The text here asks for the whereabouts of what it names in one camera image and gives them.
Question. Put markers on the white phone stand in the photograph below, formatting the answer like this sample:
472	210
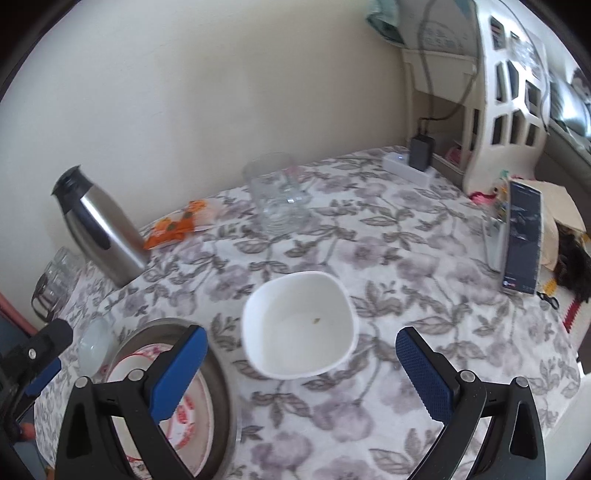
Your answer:
494	244

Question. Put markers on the teal bag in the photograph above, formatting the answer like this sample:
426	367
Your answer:
385	21

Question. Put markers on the small pink object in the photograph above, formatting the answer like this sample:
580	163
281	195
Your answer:
482	197

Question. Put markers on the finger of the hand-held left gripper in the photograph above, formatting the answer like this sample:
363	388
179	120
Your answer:
44	376

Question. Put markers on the stainless steel plate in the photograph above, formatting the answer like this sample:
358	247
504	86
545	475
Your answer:
226	415

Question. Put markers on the white square bowl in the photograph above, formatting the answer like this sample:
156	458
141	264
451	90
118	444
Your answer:
300	332

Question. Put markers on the dark cloth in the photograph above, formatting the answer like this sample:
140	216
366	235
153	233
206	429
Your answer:
577	263

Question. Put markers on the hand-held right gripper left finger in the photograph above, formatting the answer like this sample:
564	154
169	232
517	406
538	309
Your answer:
182	369

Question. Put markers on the smartphone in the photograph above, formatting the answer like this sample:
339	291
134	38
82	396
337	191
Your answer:
521	240

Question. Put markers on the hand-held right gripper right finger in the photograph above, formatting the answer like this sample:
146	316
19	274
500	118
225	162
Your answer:
422	369

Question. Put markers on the white cut-out shelf unit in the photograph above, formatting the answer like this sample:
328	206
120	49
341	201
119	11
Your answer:
485	120

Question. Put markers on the small red rimmed bowl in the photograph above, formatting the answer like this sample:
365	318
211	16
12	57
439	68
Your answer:
198	429

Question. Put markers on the beige cloth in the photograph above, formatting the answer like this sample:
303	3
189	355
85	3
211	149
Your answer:
558	203

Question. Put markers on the clear glass mug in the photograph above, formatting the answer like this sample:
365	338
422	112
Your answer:
277	198

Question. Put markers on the black charger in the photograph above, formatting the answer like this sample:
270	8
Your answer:
421	154

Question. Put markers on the stainless steel thermos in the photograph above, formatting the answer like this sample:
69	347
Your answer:
101	226

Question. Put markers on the small clear glass bowl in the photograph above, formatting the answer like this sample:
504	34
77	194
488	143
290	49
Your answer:
94	348

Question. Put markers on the orange snack packet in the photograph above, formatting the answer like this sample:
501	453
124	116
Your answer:
171	228

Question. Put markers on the white power strip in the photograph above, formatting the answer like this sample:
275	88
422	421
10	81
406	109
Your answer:
392	162

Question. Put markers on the dark blue object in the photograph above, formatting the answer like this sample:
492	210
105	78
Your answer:
11	318

